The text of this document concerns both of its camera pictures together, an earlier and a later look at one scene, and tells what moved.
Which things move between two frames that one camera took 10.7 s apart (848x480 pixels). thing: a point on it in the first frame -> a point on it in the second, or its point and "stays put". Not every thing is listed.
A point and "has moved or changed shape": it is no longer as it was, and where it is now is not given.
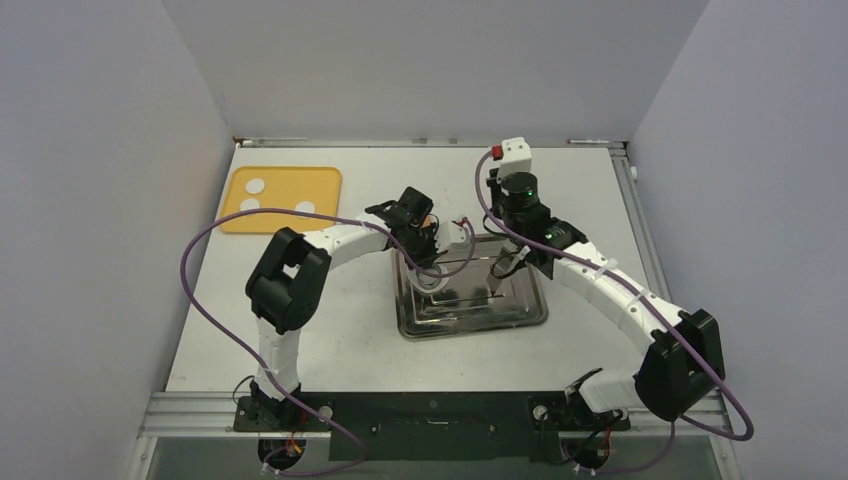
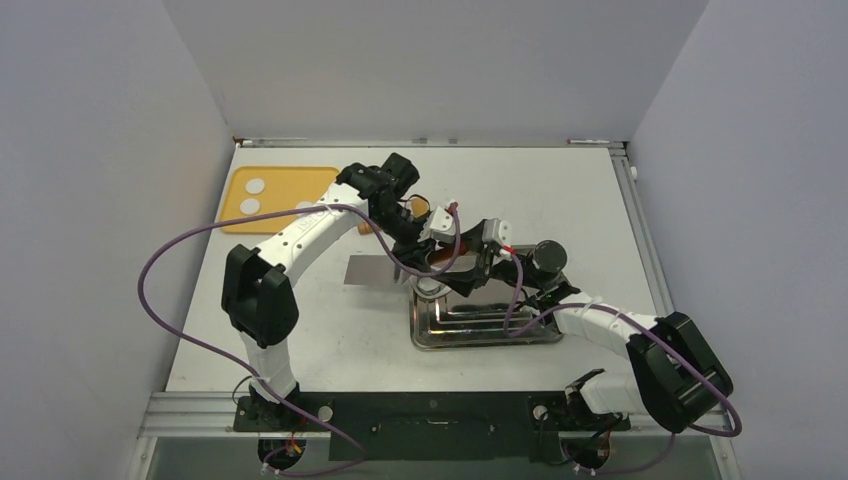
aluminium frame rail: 629,180 stays put
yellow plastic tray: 313,189 stays put
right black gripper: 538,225 -> 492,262
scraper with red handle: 499,266 has moved or changed shape
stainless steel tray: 467,303 has moved or changed shape
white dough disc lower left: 249,203 stays put
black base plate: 433,426 stays put
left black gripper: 432,254 stays put
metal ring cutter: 427,281 has moved or changed shape
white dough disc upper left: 255,186 stays put
